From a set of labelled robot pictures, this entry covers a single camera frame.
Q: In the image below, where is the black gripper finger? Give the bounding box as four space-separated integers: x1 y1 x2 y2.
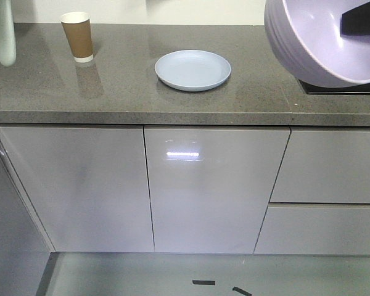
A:
340 1 370 36

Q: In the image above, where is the purple plastic bowl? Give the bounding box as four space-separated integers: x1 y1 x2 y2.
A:
265 1 370 88

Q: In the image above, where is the mint green plastic spoon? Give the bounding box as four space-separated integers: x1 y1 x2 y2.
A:
0 0 16 67

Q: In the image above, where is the light blue plate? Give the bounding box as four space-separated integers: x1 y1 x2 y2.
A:
154 50 232 92

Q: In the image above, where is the brown paper cup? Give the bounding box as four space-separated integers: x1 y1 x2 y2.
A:
60 12 94 63

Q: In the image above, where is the black gas stove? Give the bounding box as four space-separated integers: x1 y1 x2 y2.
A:
298 80 370 95

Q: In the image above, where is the grey upper drawer front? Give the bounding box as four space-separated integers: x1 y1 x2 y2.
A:
271 128 370 204

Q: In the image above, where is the grey drawer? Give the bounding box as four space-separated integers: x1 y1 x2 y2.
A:
271 128 370 204
254 203 370 256

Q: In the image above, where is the grey lower drawer front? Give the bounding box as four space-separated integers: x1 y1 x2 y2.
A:
254 203 370 256

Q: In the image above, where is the grey cabinet door middle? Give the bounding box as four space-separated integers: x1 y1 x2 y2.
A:
144 127 290 253

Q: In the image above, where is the grey cabinet door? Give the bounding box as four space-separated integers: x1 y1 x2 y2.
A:
144 127 290 253
0 147 56 295
0 126 154 252

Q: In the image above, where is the black tape strip right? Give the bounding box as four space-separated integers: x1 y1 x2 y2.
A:
232 287 252 296

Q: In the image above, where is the black tape strip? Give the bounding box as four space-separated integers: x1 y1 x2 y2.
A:
192 279 216 286
232 287 252 296

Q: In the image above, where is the black tape strip left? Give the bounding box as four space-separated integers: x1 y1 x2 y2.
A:
192 279 216 286

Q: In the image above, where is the grey cabinet door far left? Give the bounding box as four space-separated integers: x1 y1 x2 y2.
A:
0 147 56 295

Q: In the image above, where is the white paper on wall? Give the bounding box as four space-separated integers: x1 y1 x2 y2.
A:
145 0 266 15

